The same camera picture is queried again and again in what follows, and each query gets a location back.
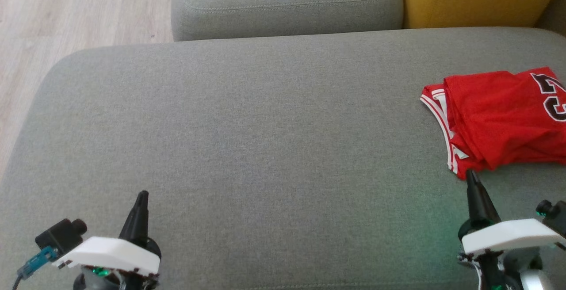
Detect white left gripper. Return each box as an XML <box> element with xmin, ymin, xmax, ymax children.
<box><xmin>52</xmin><ymin>191</ymin><xmax>161</xmax><ymax>277</ymax></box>

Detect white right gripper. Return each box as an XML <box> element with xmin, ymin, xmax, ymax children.
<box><xmin>458</xmin><ymin>169</ymin><xmax>566</xmax><ymax>255</ymax></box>

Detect red jersey white sleeves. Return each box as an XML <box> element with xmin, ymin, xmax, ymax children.
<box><xmin>420</xmin><ymin>67</ymin><xmax>566</xmax><ymax>180</ymax></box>

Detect grey sofa seat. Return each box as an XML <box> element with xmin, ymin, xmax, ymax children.
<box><xmin>0</xmin><ymin>27</ymin><xmax>566</xmax><ymax>290</ymax></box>

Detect grey sofa corner cushion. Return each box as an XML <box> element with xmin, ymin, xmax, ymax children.
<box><xmin>535</xmin><ymin>0</ymin><xmax>566</xmax><ymax>36</ymax></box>

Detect grey sofa back cushion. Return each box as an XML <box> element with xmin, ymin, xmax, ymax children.
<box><xmin>171</xmin><ymin>0</ymin><xmax>404</xmax><ymax>42</ymax></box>

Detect left camera cable teal plug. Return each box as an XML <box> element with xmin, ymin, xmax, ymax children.
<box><xmin>12</xmin><ymin>246</ymin><xmax>59</xmax><ymax>290</ymax></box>

